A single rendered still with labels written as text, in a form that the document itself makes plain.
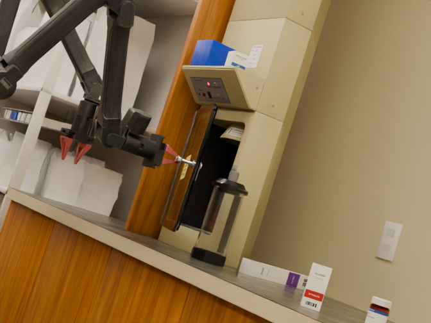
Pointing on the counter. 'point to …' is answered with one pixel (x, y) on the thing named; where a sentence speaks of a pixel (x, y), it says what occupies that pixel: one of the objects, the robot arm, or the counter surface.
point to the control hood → (242, 86)
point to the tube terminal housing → (260, 123)
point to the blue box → (210, 53)
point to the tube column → (260, 7)
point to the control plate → (200, 84)
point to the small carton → (236, 59)
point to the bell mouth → (233, 134)
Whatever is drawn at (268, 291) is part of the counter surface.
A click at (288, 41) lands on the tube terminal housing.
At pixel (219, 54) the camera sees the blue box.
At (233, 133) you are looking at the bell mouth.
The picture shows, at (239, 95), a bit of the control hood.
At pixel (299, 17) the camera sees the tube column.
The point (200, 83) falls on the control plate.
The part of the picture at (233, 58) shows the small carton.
